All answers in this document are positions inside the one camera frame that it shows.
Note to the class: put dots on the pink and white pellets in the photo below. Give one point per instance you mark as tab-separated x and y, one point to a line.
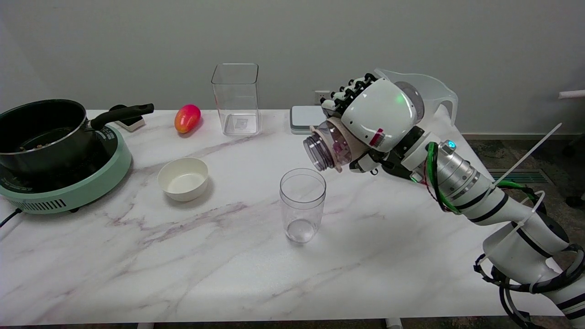
340	148

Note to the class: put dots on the white bar at wall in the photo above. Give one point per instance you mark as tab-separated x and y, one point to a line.
572	94

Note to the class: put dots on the white wall outlet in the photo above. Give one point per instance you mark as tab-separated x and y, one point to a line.
320	95

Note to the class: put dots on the looped white zip tie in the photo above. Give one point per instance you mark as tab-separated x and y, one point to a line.
514	230

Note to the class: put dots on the translucent plastic measuring jug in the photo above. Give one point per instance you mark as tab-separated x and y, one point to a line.
441	98

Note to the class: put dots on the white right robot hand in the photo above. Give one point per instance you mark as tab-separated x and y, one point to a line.
379	112

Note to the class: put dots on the white round bowl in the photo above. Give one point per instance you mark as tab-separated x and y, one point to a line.
183	180

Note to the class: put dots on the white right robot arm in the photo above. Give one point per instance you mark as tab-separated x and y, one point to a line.
498	212

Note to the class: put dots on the red orange mango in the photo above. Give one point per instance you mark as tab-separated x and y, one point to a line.
187	119

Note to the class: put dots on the long white zip tie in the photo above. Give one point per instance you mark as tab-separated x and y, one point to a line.
528	154

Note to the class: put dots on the white square kitchen scale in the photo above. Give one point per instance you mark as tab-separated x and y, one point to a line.
304	119

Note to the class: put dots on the clear square storage container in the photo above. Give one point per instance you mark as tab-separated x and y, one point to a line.
236	105

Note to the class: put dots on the clear round measuring cup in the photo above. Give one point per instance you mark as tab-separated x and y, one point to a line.
302	228

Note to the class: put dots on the green induction cooker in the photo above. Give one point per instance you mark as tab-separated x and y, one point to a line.
91	187

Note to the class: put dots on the black furniture foot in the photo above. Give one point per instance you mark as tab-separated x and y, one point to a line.
576	201

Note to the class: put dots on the floor vent grille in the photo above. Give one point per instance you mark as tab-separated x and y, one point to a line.
530	176

